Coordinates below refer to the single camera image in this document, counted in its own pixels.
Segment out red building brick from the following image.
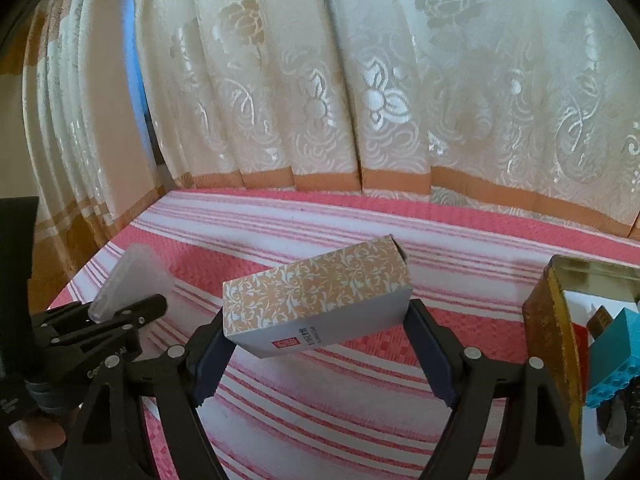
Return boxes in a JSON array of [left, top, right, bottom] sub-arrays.
[[572, 323, 589, 396]]

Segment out orange side curtain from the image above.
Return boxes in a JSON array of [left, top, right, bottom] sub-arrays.
[[1, 0, 164, 312]]

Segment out floral beige white box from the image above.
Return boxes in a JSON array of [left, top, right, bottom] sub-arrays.
[[222, 235, 412, 359]]

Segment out red striped tablecloth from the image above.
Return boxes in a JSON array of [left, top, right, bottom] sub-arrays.
[[56, 191, 639, 479]]

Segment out gold metal tray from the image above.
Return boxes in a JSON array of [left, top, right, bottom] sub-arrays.
[[523, 255, 639, 479]]

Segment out cyan building brick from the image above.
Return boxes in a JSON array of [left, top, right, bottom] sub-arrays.
[[586, 308, 639, 408]]

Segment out left hand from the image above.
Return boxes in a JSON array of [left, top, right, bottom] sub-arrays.
[[9, 417, 66, 479]]

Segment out cream patterned curtain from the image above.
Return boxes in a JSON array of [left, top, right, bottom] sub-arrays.
[[134, 0, 639, 238]]

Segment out black toothed gear toy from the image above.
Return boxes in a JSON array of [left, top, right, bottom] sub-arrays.
[[597, 377, 640, 448]]

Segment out copper brown small box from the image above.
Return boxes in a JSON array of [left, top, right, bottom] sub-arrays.
[[587, 306, 614, 340]]

